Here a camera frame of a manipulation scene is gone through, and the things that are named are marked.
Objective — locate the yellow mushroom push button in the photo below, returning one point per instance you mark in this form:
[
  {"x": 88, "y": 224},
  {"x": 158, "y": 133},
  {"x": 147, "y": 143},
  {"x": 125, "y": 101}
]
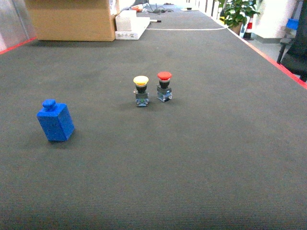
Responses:
[{"x": 141, "y": 95}]

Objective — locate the large cardboard box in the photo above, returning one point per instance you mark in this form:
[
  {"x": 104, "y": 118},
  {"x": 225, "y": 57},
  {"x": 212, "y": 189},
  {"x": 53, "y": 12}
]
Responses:
[{"x": 73, "y": 20}]

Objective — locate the blue block part with knob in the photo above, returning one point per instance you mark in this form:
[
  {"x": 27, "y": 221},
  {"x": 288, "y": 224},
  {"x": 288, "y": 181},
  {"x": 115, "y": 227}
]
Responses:
[{"x": 55, "y": 120}]

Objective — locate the white flat box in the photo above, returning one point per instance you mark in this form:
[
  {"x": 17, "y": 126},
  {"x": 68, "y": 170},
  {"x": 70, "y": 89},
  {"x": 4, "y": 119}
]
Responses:
[{"x": 129, "y": 26}]

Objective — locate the red mushroom push button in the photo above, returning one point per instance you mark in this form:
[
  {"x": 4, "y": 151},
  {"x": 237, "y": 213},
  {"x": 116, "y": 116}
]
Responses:
[{"x": 164, "y": 92}]

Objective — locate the green potted plant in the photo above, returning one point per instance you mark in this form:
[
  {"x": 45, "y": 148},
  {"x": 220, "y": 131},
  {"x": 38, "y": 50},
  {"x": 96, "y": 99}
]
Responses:
[{"x": 236, "y": 13}]

